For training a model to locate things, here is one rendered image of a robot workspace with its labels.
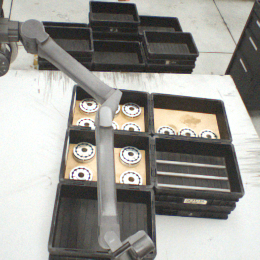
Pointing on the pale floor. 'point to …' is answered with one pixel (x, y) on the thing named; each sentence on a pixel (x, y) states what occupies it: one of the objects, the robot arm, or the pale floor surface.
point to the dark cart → (248, 61)
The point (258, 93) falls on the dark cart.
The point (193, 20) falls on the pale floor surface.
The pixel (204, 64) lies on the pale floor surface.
